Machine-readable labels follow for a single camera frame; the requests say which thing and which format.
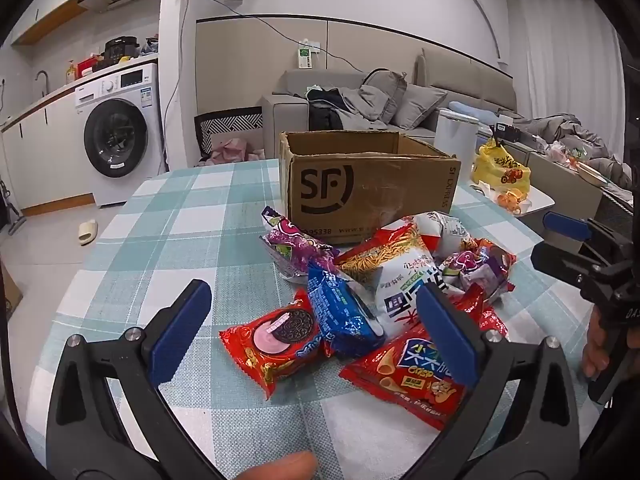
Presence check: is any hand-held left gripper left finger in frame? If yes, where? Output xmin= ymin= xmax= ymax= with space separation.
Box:
xmin=46 ymin=279 xmax=236 ymax=480

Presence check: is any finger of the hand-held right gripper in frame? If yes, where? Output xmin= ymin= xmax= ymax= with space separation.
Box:
xmin=543 ymin=211 xmax=626 ymax=261
xmin=531 ymin=241 xmax=603 ymax=283

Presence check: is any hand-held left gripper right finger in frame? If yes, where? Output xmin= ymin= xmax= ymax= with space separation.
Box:
xmin=395 ymin=282 xmax=593 ymax=480

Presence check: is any red cone crisp packet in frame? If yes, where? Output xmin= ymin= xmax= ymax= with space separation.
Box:
xmin=339 ymin=325 xmax=476 ymax=431

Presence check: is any purple snack packet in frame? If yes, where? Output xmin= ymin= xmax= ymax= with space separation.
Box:
xmin=259 ymin=205 xmax=341 ymax=283
xmin=435 ymin=237 xmax=517 ymax=306

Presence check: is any red cookie packet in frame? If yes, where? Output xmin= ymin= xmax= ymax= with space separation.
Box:
xmin=219 ymin=287 xmax=326 ymax=401

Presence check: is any blue cookie packet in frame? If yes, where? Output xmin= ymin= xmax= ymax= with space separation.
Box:
xmin=306 ymin=260 xmax=387 ymax=360

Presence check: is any brown cardboard box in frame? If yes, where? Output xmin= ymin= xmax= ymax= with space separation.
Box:
xmin=278 ymin=131 xmax=462 ymax=246

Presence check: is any person's right hand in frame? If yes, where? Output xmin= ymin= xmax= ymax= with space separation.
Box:
xmin=581 ymin=304 xmax=613 ymax=381

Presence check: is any person's left hand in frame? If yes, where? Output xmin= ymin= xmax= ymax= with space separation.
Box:
xmin=232 ymin=451 xmax=317 ymax=480

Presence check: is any white side table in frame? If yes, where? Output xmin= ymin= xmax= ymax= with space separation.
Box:
xmin=470 ymin=180 xmax=556 ymax=218

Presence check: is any beige bench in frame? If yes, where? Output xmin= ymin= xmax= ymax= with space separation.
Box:
xmin=520 ymin=145 xmax=607 ymax=221

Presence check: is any red crinkled snack packet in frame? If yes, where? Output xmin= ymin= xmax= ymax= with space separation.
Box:
xmin=450 ymin=284 xmax=510 ymax=342

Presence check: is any orange fruit bag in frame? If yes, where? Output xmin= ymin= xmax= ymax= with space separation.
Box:
xmin=495 ymin=189 xmax=533 ymax=216

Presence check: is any white orange noodle snack packet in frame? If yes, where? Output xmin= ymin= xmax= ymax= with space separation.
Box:
xmin=334 ymin=232 xmax=443 ymax=333

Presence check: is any yellow plastic bag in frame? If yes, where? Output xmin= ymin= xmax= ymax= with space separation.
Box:
xmin=472 ymin=140 xmax=532 ymax=196

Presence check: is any grey blanket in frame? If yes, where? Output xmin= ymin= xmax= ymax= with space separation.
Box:
xmin=515 ymin=114 xmax=633 ymax=191

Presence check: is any white red snack packet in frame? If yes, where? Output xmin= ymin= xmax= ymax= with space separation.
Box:
xmin=400 ymin=211 xmax=476 ymax=253

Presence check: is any black device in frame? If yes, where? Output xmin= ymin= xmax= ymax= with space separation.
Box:
xmin=492 ymin=122 xmax=523 ymax=143

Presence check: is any teal white checked tablecloth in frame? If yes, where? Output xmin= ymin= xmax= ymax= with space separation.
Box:
xmin=25 ymin=157 xmax=608 ymax=480

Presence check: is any beige slipper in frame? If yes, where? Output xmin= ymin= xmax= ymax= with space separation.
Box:
xmin=77 ymin=219 xmax=99 ymax=247

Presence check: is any white trash bin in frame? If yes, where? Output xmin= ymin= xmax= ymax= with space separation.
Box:
xmin=434 ymin=108 xmax=480 ymax=171

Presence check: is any light blue pillow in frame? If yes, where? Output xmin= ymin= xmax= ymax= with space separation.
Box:
xmin=447 ymin=101 xmax=501 ymax=123

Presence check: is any white curtain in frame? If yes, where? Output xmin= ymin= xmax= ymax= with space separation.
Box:
xmin=515 ymin=0 xmax=626 ymax=126

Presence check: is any grey pillow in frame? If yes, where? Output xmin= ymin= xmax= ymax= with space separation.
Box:
xmin=364 ymin=71 xmax=407 ymax=123
xmin=392 ymin=82 xmax=448 ymax=131

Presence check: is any pink cloth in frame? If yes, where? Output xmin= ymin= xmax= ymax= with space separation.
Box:
xmin=206 ymin=137 xmax=267 ymax=166

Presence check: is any white washing machine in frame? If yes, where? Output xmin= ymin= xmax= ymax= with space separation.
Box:
xmin=74 ymin=62 xmax=167 ymax=208

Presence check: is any black white patterned basket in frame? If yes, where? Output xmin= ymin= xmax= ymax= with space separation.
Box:
xmin=194 ymin=110 xmax=264 ymax=161

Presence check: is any white kitchen cabinet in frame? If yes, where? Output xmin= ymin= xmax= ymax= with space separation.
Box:
xmin=0 ymin=91 xmax=97 ymax=217

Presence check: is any grey jacket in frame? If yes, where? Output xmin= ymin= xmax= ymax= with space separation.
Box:
xmin=337 ymin=85 xmax=396 ymax=131

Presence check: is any black clothing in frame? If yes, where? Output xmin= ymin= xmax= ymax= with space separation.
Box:
xmin=307 ymin=87 xmax=347 ymax=131

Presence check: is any grey sofa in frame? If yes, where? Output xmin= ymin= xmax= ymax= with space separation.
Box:
xmin=262 ymin=47 xmax=518 ymax=161

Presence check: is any black rice cooker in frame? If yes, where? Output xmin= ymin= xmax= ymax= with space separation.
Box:
xmin=102 ymin=36 xmax=141 ymax=63

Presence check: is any white green wall charger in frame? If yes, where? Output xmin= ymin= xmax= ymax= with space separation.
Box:
xmin=296 ymin=39 xmax=321 ymax=70

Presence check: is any black cable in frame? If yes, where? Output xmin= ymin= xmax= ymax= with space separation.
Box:
xmin=187 ymin=0 xmax=366 ymax=73

